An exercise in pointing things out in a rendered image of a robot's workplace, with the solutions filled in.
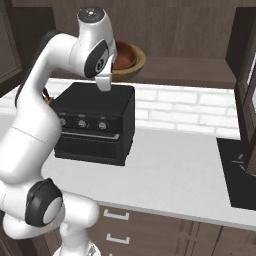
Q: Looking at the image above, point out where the tan large bowl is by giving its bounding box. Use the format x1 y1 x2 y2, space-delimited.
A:
111 44 147 82

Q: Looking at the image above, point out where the white drawer handle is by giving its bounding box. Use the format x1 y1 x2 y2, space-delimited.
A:
105 232 131 245
102 208 131 222

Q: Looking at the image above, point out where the black hob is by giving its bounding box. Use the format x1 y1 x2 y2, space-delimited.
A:
216 137 256 212

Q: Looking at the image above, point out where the dark wood open cabinet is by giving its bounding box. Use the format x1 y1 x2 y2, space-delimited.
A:
49 0 238 90

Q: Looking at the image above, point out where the dark wood closed cabinet door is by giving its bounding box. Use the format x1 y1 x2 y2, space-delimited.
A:
0 0 57 98

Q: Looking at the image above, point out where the brown drawer front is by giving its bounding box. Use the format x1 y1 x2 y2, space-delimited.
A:
87 229 184 256
95 204 188 236

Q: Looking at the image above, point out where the reddish brown small bowl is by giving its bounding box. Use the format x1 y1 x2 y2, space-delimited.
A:
113 40 138 71

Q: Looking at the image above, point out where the brown lower cupboard door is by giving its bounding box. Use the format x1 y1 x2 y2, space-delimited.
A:
191 221 256 256

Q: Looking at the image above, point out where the small brown object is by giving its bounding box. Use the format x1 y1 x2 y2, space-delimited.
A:
42 87 55 105

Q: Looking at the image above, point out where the black toaster oven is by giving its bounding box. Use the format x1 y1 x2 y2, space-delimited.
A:
50 81 136 167

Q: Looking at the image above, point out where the dark wood open cabinet door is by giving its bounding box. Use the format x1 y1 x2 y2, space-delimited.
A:
225 5 256 177

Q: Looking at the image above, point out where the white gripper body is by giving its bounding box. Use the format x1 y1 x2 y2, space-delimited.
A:
94 73 114 93

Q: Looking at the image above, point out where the toaster oven door handle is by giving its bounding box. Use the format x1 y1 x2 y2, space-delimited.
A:
60 131 121 141

